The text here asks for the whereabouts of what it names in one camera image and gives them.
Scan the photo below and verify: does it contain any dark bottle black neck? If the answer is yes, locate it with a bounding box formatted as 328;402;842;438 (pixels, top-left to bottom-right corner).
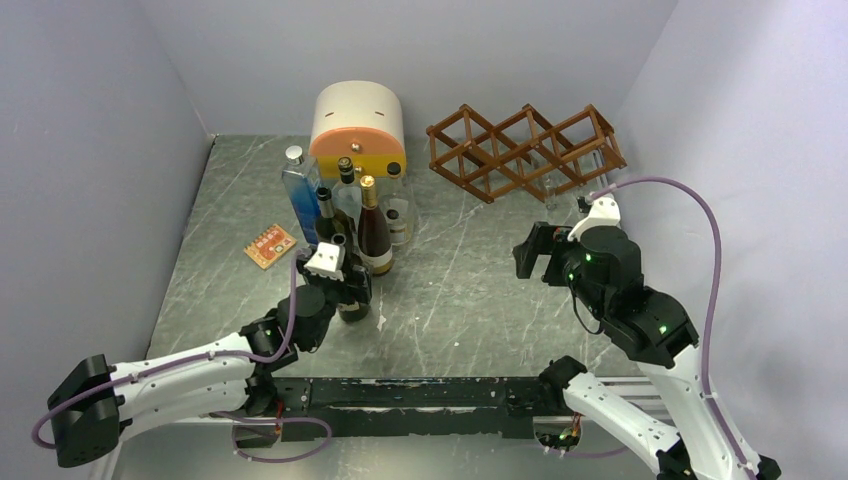
331;233;372;323

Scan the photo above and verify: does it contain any brown bottle gold foil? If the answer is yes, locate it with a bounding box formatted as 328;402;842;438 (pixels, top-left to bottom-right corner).
357;175;393;276

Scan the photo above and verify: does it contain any green bottle silver neck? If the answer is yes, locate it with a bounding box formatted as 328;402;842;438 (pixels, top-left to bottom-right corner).
315;186;354;250

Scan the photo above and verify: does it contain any clear square bottle black cap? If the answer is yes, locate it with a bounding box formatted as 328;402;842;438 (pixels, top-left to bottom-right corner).
332;157;362;232

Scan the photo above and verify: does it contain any clear round glass bottle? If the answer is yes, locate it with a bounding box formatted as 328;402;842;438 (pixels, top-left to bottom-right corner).
379;162;417;246

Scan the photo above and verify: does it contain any blue square bottle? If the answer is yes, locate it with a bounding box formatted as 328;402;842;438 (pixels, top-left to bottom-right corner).
282;145;322;245

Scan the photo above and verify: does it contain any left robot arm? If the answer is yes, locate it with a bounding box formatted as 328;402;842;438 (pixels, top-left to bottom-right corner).
31;244;372;468

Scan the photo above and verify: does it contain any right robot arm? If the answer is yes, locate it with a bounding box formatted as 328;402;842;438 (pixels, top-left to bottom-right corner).
512;222;782;479

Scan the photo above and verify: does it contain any brown wooden wine rack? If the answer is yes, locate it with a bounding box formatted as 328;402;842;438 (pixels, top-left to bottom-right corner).
426;104;627;204

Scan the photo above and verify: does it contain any orange snack packet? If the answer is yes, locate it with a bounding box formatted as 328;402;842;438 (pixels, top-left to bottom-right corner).
243;224;297;270

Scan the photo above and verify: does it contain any cream drawer cabinet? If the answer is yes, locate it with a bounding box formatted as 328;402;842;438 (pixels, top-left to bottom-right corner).
309;80;407;181

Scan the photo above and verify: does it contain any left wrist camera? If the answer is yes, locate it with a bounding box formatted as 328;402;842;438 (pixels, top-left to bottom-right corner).
304;242;345;281

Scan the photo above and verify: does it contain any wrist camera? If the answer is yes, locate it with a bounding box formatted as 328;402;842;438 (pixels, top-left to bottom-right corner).
304;242;345;281
567;194;621;242

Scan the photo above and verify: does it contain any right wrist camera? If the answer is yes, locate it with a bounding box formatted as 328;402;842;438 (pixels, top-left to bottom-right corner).
567;194;621;242

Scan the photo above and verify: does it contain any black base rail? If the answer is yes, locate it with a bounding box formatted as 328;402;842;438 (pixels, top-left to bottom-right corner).
109;376;664;442

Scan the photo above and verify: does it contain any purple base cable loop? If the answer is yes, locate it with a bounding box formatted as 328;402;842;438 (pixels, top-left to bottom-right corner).
211;410;334;464

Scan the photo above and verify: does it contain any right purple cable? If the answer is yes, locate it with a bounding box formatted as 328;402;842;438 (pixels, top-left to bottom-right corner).
586;176;760;475

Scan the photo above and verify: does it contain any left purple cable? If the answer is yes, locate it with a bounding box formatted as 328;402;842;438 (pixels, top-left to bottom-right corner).
31;250;313;450

